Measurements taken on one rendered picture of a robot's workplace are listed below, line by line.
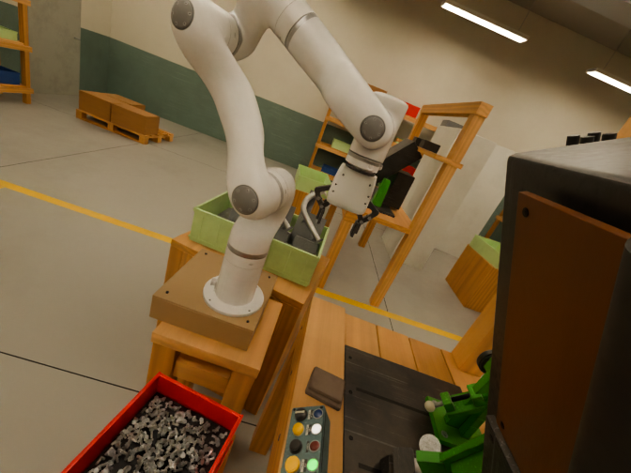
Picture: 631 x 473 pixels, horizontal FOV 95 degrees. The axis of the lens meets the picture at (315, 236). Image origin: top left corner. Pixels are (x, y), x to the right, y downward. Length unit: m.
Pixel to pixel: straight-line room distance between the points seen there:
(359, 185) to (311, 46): 0.30
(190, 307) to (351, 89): 0.70
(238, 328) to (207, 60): 0.68
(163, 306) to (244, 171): 0.47
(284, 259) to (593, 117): 8.59
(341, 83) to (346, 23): 6.85
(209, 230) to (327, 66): 0.96
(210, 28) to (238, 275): 0.58
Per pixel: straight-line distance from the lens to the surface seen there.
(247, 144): 0.74
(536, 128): 8.65
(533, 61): 8.46
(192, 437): 0.76
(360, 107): 0.59
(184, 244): 1.46
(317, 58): 0.70
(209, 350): 0.93
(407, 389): 1.04
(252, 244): 0.80
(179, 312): 0.94
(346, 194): 0.69
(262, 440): 1.69
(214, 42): 0.76
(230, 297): 0.91
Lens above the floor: 1.55
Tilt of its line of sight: 23 degrees down
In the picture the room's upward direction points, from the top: 22 degrees clockwise
